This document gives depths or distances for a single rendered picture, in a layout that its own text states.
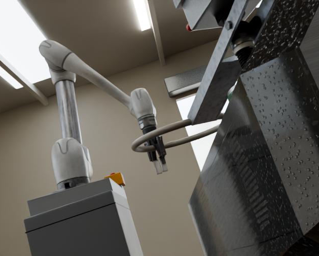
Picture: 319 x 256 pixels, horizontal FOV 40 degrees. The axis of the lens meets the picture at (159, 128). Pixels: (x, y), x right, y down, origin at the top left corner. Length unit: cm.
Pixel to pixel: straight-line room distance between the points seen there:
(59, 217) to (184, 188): 612
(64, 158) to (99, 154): 617
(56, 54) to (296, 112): 186
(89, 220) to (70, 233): 9
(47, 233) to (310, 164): 147
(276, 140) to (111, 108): 783
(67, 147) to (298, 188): 159
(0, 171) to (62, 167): 676
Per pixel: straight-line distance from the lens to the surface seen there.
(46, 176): 846
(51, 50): 239
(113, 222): 187
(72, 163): 208
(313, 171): 62
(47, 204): 202
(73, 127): 238
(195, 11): 155
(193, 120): 176
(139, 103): 220
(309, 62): 62
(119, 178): 297
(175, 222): 791
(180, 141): 223
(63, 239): 192
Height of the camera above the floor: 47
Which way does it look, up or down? 16 degrees up
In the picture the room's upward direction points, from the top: 18 degrees counter-clockwise
